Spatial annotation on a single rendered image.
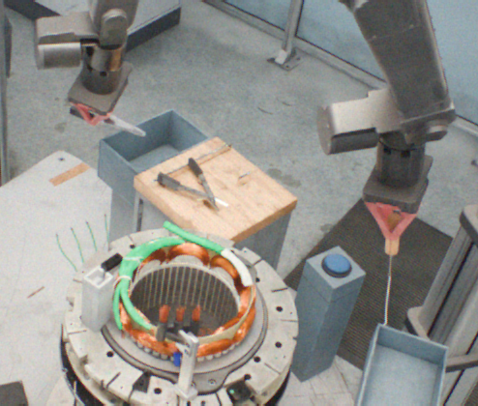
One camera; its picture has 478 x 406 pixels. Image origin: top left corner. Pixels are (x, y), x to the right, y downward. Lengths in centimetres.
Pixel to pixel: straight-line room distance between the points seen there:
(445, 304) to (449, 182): 197
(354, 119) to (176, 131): 67
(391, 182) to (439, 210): 218
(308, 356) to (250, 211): 28
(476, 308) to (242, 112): 217
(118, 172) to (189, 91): 203
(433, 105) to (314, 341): 65
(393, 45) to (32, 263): 106
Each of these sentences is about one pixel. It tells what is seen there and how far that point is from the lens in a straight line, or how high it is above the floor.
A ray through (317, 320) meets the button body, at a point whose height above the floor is 95.
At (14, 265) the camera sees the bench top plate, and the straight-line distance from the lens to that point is 163.
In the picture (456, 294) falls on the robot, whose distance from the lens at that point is 136.
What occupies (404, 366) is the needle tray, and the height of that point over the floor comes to 103.
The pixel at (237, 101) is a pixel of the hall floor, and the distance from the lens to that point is 344.
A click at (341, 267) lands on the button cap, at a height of 104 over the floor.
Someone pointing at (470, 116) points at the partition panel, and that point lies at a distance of 345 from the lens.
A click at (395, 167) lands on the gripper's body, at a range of 100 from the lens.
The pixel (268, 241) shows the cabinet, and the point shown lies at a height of 99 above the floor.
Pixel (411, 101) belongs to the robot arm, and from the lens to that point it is 85.
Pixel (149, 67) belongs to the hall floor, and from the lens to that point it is 357.
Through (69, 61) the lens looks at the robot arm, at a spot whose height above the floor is 132.
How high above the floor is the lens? 197
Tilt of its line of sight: 42 degrees down
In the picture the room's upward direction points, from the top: 12 degrees clockwise
